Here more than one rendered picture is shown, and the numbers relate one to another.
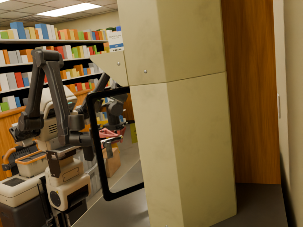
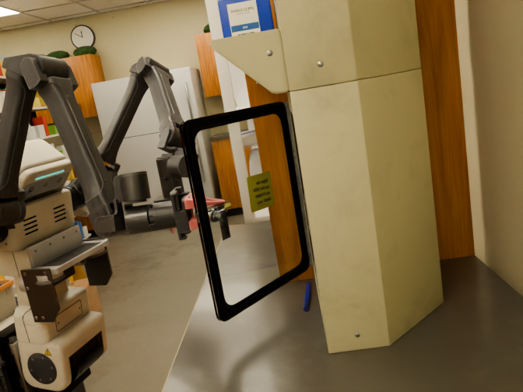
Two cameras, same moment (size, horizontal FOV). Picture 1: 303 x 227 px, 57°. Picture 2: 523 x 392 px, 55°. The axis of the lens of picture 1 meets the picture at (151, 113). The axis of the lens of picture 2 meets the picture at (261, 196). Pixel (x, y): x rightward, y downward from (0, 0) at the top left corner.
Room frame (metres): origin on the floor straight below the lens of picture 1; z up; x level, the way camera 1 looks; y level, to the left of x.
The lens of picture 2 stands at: (0.02, 0.37, 1.42)
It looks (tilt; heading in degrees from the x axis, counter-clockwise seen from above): 12 degrees down; 342
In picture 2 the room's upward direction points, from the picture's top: 10 degrees counter-clockwise
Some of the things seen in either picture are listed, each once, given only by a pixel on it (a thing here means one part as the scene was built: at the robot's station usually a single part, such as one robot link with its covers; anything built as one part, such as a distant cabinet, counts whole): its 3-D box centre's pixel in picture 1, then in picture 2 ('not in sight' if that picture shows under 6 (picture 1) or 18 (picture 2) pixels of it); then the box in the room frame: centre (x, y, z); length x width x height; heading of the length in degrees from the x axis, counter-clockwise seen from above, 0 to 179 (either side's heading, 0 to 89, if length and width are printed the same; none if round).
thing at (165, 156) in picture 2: not in sight; (169, 166); (1.34, 0.19, 1.27); 0.07 x 0.06 x 0.07; 21
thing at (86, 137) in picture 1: (91, 138); (169, 215); (1.06, 0.25, 1.20); 0.07 x 0.07 x 0.10; 68
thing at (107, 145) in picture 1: (108, 150); (222, 224); (0.94, 0.17, 1.18); 0.02 x 0.02 x 0.06; 29
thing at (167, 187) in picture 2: not in sight; (173, 189); (1.34, 0.19, 1.21); 0.10 x 0.07 x 0.07; 68
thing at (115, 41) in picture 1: (119, 42); (244, 22); (0.90, 0.07, 1.54); 0.05 x 0.05 x 0.06; 69
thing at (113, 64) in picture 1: (131, 66); (254, 69); (0.96, 0.05, 1.46); 0.32 x 0.11 x 0.10; 158
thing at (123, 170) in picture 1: (133, 139); (253, 205); (1.01, 0.08, 1.19); 0.30 x 0.01 x 0.40; 119
